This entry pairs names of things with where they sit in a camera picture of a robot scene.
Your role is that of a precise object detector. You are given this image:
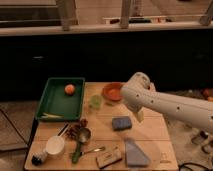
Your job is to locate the blue sponge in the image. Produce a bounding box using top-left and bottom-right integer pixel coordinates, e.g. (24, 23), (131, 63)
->
(112, 116), (132, 131)

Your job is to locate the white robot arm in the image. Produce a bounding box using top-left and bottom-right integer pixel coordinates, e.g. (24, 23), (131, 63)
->
(121, 72), (213, 134)

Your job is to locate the orange bowl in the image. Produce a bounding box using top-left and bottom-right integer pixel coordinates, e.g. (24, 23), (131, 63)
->
(102, 82), (123, 101)

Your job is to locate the grey folded cloth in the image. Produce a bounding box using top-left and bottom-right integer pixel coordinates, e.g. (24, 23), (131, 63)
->
(125, 139), (150, 167)

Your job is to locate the green translucent cup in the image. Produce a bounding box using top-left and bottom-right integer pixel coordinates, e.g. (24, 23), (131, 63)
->
(89, 95), (102, 110)

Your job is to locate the metal spoon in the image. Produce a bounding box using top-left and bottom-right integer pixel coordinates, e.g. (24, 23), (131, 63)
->
(80, 146), (106, 156)

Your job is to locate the wooden block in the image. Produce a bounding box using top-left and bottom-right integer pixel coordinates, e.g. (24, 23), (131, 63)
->
(96, 147), (122, 169)

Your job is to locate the brown pine cone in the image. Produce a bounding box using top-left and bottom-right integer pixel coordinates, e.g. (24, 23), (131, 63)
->
(66, 119), (88, 140)

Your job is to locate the spice bottle rack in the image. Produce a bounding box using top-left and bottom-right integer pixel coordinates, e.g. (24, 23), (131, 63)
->
(191, 131), (213, 154)

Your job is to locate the orange peach fruit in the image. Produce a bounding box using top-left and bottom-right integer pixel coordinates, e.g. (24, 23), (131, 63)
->
(64, 84), (75, 95)

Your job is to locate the green plastic tray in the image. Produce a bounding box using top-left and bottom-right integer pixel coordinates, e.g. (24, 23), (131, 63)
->
(35, 77), (85, 122)

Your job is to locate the white cup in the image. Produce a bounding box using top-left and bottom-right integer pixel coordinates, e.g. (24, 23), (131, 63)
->
(45, 136), (65, 157)

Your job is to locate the yellow green vegetable strip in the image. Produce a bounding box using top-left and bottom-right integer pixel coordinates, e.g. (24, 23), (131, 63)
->
(41, 113), (63, 119)

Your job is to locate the black white dish brush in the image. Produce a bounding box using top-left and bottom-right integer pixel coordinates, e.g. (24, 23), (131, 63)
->
(31, 151), (48, 166)

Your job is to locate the green handled metal scoop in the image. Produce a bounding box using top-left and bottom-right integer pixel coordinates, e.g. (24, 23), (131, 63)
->
(72, 128), (91, 164)

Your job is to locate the black cable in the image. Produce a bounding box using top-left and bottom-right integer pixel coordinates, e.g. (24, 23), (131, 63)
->
(178, 161), (211, 171)

